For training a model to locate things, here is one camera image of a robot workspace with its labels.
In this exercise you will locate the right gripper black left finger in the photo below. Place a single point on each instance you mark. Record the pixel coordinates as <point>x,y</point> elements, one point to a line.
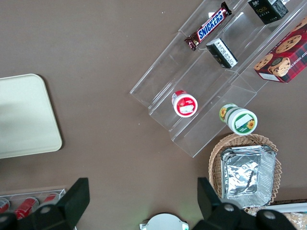
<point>72,203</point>

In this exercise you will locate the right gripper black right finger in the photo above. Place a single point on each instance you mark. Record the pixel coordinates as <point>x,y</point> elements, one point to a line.
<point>211,203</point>

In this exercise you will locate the light tan wicker basket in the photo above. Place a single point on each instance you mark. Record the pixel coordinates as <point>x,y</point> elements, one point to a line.
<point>214,163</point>

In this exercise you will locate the cream plastic tray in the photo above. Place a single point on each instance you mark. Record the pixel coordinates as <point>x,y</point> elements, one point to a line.
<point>26,115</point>

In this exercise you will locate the clear acrylic bottle rack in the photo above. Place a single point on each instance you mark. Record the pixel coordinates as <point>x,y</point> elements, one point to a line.
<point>57,192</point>

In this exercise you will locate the stack of foil trays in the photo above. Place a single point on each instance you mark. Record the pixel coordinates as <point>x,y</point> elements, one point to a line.
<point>247,177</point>

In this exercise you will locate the white snack bin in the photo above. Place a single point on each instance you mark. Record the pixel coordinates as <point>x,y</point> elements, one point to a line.
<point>287,206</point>

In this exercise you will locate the clear bag of crackers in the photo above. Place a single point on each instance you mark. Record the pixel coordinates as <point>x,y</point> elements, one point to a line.
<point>297,220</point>

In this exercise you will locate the green lid yogurt cup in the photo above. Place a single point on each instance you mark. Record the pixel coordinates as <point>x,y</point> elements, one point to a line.
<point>242,121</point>

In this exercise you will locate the red lid yogurt cup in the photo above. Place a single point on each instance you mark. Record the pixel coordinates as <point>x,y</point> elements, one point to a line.
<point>185,105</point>

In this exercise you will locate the clear acrylic stepped shelf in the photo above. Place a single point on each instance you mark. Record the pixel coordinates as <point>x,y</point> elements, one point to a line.
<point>168,79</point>

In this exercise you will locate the small black box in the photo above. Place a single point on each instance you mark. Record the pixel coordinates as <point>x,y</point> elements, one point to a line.
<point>223,54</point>
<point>268,10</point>

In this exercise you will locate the red plaid cookie box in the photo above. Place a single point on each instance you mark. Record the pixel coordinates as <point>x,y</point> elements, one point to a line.
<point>285,57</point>

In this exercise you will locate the Snickers bar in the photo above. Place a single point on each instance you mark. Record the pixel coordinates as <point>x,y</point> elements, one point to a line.
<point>209,27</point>

